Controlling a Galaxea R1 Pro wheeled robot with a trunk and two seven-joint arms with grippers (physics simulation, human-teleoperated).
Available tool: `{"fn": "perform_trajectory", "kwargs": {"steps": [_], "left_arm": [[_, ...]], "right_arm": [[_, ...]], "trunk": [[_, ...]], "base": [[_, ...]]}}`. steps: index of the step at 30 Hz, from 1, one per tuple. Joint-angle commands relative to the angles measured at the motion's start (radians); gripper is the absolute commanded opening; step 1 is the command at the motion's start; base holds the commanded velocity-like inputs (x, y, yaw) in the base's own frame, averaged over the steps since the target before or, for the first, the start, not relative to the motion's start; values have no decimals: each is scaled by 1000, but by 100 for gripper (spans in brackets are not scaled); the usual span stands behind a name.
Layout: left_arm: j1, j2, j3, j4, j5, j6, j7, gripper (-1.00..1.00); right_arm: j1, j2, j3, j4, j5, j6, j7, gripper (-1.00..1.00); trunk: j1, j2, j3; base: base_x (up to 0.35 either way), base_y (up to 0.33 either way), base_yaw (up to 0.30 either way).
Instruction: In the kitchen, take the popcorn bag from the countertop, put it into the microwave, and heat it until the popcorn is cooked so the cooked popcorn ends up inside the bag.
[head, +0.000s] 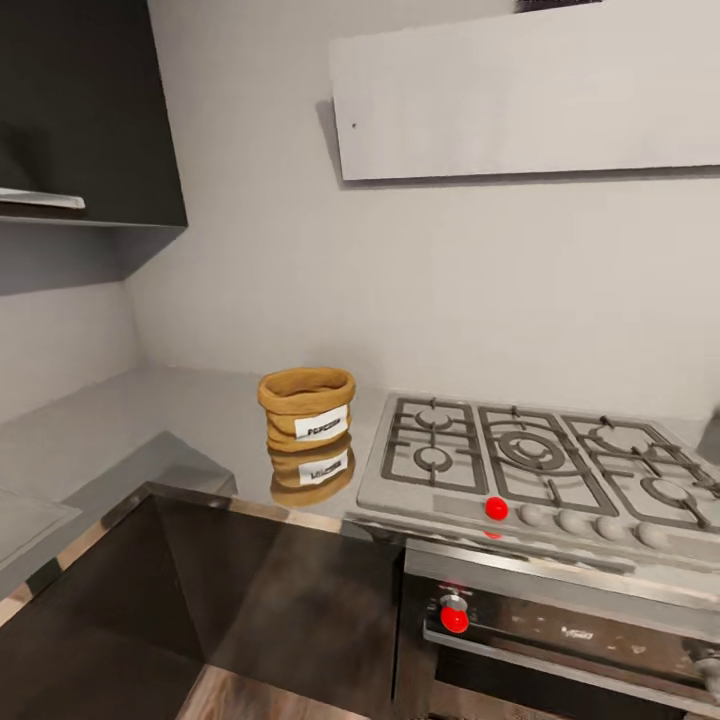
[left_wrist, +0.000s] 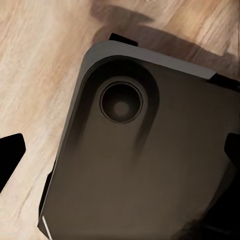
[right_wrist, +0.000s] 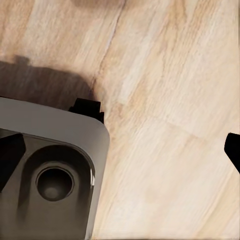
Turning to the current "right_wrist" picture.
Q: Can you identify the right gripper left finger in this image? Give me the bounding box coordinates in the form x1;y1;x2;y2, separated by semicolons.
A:
0;133;26;193

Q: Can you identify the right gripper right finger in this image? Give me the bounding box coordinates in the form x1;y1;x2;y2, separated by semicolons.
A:
223;133;240;172

